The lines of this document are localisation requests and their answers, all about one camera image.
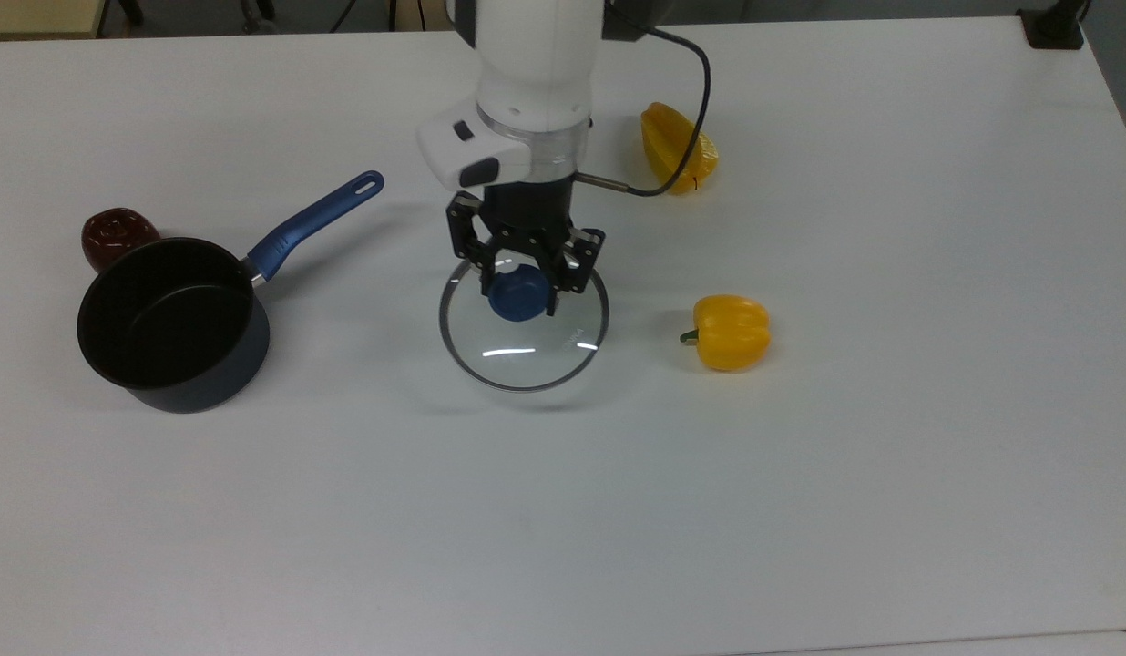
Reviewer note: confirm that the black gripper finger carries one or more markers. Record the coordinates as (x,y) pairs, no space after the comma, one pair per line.
(467,232)
(577,260)

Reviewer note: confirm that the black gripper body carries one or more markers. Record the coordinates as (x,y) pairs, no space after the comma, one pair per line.
(529,210)

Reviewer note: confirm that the glass lid blue knob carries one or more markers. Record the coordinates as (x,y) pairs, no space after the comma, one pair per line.
(527,364)

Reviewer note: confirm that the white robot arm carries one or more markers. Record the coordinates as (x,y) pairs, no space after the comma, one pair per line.
(531,73)

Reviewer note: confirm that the yellow starfruit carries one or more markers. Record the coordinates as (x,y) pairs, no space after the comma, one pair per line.
(669,146)

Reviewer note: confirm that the whole yellow bell pepper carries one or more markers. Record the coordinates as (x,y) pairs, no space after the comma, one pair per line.
(731,333)

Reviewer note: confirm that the dark red glossy toy food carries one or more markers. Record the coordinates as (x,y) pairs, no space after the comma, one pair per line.
(112,232)

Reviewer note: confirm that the black chair leg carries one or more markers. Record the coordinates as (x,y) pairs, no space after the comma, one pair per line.
(131,9)

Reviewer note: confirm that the light wooden furniture piece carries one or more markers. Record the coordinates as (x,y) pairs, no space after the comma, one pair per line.
(35,16)

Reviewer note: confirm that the black table clamp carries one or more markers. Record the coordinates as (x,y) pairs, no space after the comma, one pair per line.
(1053,27)

